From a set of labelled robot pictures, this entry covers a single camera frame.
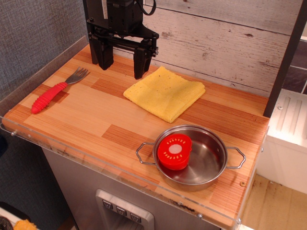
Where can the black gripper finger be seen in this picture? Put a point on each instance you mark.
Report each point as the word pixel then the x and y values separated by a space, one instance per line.
pixel 102 52
pixel 142 58

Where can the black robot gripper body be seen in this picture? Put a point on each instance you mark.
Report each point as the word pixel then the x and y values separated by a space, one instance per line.
pixel 124 24

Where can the red plastic tomato half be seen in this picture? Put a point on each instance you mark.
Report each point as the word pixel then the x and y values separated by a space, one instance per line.
pixel 174 151

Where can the yellow folded cloth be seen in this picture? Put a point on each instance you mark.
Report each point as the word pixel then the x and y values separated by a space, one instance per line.
pixel 165 94

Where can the clear acrylic table guard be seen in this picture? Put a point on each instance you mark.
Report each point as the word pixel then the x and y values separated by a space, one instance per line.
pixel 221 204

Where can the stainless steel pot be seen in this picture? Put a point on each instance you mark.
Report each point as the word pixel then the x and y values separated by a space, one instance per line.
pixel 208 159

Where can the grey toy kitchen cabinet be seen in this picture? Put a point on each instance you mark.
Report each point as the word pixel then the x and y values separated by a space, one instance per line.
pixel 79 184

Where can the silver dispenser button panel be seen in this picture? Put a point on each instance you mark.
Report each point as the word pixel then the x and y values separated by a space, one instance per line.
pixel 119 214

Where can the yellow object bottom left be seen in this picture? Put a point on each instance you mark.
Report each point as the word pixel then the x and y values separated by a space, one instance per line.
pixel 24 225

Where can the red handled fork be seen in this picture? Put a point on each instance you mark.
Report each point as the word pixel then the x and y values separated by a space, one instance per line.
pixel 43 100

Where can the dark right shelf post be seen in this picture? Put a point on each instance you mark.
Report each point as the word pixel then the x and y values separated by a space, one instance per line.
pixel 287 59

